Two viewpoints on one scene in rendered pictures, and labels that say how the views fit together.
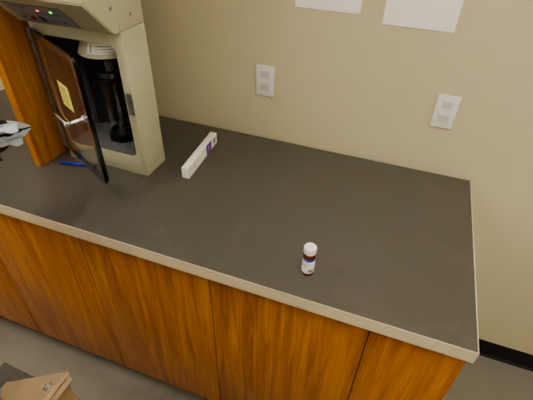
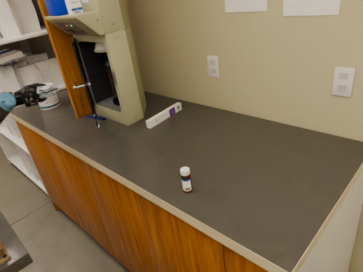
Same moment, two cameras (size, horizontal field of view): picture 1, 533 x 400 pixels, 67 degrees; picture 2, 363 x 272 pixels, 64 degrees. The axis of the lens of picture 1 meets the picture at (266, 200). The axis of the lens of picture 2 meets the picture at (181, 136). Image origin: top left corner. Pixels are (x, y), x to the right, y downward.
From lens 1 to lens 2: 0.52 m
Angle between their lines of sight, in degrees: 26
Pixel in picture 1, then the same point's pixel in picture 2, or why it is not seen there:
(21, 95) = (68, 75)
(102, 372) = (105, 260)
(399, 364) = not seen: outside the picture
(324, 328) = (196, 237)
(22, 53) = (71, 53)
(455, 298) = (297, 229)
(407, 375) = not seen: outside the picture
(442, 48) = (331, 29)
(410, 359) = not seen: outside the picture
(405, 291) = (255, 216)
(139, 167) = (123, 119)
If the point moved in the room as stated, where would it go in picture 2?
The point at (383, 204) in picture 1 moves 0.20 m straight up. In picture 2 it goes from (277, 154) to (279, 107)
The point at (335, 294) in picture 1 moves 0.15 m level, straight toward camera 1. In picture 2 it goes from (198, 208) to (167, 238)
